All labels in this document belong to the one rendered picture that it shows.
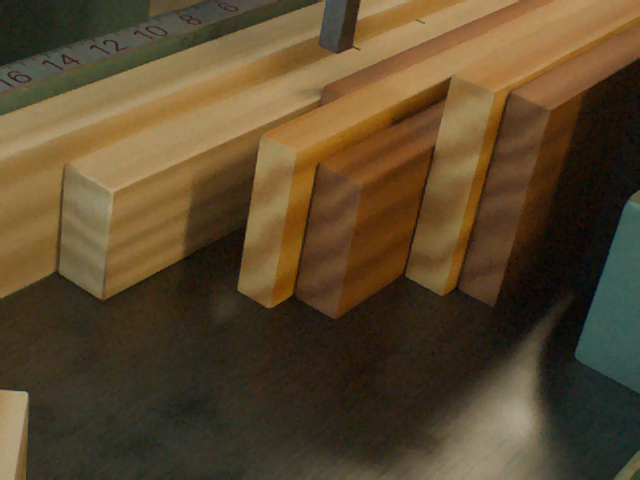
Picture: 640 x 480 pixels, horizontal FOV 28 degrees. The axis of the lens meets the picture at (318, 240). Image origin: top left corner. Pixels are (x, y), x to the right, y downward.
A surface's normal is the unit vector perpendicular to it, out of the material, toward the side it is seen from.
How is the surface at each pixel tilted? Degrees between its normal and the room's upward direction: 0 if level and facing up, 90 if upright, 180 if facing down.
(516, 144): 90
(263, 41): 0
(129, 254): 90
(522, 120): 90
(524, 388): 0
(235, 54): 0
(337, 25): 90
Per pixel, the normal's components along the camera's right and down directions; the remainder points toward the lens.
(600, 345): -0.60, 0.35
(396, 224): 0.79, 0.43
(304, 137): 0.16, -0.83
